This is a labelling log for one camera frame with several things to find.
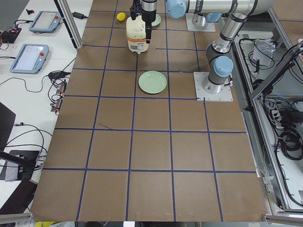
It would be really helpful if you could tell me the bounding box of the teach pendant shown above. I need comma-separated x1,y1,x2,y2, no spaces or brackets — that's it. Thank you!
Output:
29,11,62,33
9,44,49,74

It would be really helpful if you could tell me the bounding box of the left green plate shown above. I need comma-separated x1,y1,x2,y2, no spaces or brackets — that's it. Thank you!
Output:
138,71,167,94

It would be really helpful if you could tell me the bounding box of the yellow lemon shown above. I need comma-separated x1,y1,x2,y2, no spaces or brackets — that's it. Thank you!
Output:
116,12,126,22

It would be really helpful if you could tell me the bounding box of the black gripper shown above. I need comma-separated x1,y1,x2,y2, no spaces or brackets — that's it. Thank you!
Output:
130,0,157,44

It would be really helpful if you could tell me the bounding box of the white rice cooker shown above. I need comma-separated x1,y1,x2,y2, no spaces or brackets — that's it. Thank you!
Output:
126,16,149,54

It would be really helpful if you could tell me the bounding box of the right green plate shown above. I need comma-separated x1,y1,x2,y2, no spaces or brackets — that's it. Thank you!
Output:
151,14,161,27

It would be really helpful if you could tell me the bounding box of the brown paper table mat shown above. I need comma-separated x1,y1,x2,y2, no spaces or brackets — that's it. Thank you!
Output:
31,0,267,222

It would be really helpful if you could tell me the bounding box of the upper teach pendant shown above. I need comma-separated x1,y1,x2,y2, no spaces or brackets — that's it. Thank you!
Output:
29,11,62,33

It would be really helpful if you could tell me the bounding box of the black cable bundle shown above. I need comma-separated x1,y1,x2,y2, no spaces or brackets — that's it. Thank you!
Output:
272,99,303,161

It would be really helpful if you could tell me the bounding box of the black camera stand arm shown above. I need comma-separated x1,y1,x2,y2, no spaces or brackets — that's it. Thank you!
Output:
0,150,39,171

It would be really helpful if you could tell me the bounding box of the green plate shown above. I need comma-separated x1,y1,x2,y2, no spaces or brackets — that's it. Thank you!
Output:
151,14,161,27
138,71,167,94

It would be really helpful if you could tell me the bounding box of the white crumpled bag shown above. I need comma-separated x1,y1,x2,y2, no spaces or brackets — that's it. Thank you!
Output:
252,39,276,67

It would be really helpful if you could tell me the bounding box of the aluminium frame post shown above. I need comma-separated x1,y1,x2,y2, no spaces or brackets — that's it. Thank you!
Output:
54,0,83,50

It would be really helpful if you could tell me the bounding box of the orange rice cooker handle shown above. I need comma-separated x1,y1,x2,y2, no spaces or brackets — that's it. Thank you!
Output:
126,35,146,43

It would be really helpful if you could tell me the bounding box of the black power adapter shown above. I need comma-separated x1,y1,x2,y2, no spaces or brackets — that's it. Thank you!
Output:
72,12,88,19

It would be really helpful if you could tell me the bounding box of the lower teach pendant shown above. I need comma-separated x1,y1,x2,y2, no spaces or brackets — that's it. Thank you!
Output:
9,44,49,74

